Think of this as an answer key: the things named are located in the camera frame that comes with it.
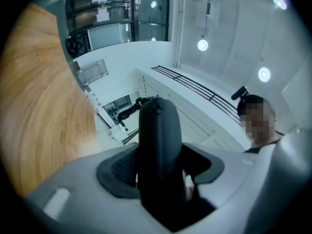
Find black oval case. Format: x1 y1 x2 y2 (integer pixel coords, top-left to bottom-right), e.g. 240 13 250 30
135 98 184 202

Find black framed glass entrance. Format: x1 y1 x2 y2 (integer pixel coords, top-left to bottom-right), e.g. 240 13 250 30
65 0 171 58

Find black head-worn camera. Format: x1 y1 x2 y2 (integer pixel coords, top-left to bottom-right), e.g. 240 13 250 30
231 86 250 101

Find row of clear water jugs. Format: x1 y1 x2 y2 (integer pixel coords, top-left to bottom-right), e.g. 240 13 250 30
84 86 102 114

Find round ceiling light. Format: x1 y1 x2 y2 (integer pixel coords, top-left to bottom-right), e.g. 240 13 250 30
197 39 209 52
273 0 289 10
258 67 271 83

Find person's black shirt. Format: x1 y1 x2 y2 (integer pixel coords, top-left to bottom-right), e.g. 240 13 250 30
243 137 281 155

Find white wall pipes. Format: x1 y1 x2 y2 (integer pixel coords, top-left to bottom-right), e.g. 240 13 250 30
173 0 187 68

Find person's head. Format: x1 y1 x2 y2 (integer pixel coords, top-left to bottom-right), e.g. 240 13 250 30
236 94 277 146

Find dark glass window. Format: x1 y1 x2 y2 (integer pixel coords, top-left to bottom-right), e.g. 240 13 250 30
102 94 140 127

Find white sink cabinet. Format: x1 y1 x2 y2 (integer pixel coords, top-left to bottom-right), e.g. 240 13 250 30
108 124 129 141

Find grey folded table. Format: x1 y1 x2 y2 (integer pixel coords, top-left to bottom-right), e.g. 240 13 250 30
76 59 108 87

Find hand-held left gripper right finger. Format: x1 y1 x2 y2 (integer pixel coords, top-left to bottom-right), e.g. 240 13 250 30
177 142 269 234

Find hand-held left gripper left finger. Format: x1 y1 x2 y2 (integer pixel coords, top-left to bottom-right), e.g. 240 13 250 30
24 144 176 234

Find black balcony railing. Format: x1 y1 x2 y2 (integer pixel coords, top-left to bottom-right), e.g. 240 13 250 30
151 65 244 127

